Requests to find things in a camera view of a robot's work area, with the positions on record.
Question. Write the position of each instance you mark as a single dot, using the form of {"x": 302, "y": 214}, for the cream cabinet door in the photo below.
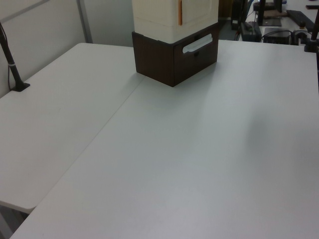
{"x": 199, "y": 11}

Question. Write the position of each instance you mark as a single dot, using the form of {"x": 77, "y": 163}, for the cream plastic cabinet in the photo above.
{"x": 154, "y": 20}

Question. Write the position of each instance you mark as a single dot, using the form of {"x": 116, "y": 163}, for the dark brown drawer box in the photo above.
{"x": 154, "y": 57}

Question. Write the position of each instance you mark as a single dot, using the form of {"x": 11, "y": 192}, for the black equipment box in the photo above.
{"x": 251, "y": 31}

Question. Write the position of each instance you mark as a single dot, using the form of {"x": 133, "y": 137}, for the black computer tower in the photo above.
{"x": 236, "y": 15}

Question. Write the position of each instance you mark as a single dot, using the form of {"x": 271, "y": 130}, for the black electronics box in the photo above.
{"x": 276, "y": 36}

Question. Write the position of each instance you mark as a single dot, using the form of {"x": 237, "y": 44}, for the black monitor stand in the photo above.
{"x": 270, "y": 23}

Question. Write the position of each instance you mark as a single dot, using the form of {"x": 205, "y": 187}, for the black clamp stand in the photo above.
{"x": 313, "y": 37}

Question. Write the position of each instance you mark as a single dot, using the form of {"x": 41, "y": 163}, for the grey partition frame post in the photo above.
{"x": 86, "y": 22}

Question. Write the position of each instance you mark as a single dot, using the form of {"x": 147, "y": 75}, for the black camera stand pole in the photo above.
{"x": 13, "y": 71}

